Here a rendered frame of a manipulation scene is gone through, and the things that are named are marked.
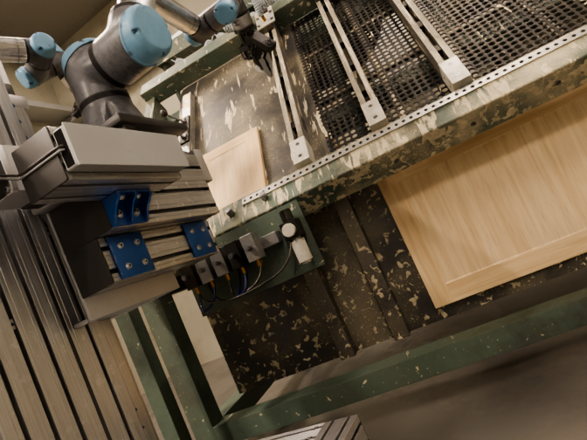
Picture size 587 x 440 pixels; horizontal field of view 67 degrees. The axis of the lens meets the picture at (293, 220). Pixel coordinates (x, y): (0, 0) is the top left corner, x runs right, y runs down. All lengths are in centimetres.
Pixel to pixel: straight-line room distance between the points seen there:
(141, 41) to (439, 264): 123
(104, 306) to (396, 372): 98
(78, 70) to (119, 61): 11
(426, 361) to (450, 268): 36
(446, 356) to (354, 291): 43
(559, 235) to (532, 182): 20
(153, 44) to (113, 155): 35
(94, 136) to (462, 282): 134
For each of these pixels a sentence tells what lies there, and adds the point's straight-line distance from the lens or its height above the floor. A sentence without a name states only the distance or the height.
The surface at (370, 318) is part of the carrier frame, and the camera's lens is 179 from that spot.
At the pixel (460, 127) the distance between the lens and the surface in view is 151.
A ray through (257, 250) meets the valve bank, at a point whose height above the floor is 70.
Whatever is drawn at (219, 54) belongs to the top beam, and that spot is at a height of 177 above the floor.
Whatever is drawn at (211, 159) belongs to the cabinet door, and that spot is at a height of 116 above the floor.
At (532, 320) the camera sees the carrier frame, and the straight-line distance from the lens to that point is 157.
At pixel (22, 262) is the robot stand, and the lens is 99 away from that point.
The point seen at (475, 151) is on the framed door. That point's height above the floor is 71.
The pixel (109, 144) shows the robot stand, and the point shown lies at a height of 92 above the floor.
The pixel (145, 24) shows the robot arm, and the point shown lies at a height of 120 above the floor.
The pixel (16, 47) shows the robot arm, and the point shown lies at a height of 158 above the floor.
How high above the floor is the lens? 63
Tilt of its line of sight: 4 degrees up
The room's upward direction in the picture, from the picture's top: 24 degrees counter-clockwise
